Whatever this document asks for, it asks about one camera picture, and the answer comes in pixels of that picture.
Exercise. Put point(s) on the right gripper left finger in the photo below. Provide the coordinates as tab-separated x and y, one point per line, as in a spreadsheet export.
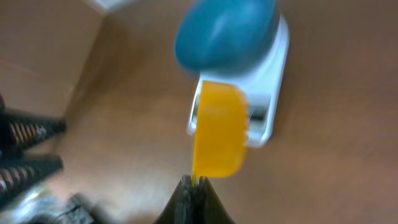
179	209

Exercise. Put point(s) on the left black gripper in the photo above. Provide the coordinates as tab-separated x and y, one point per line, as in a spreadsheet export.
21	131

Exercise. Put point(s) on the white digital kitchen scale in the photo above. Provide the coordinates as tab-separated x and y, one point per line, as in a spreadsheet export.
260	85

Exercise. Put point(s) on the blue plastic bowl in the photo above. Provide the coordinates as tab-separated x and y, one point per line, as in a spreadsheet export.
226	36

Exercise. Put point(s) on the yellow measuring scoop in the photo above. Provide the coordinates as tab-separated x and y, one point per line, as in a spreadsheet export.
222	120

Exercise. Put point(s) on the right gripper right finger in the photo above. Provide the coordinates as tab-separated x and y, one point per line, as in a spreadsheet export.
208	206

